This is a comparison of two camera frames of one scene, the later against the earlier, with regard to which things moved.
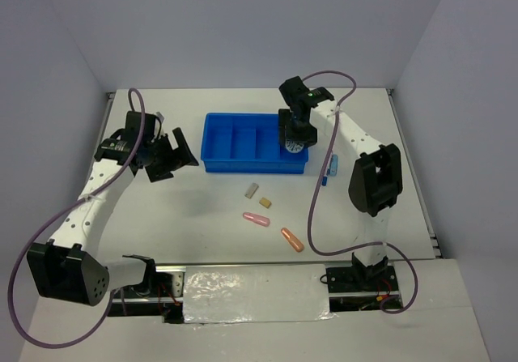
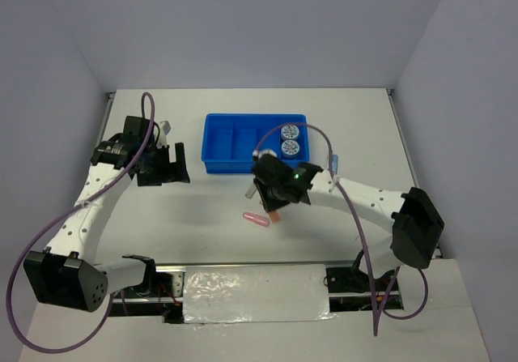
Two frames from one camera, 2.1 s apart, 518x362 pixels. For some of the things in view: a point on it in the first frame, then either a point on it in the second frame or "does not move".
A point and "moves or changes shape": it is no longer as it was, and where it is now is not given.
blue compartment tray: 237,142 does not move
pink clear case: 259,219 does not move
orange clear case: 295,243 to 275,217
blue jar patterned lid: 293,146 moves or changes shape
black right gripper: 309,137 to 270,204
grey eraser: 252,190 does not move
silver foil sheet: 248,293 does not move
